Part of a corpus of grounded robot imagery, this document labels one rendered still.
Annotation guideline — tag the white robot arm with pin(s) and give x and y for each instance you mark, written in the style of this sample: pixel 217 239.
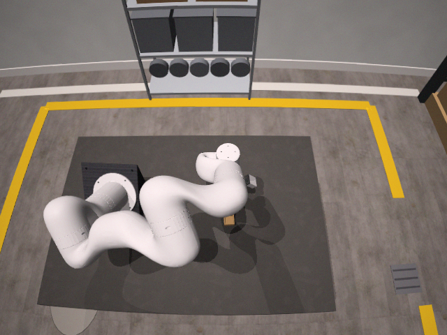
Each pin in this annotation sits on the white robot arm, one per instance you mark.
pixel 163 199

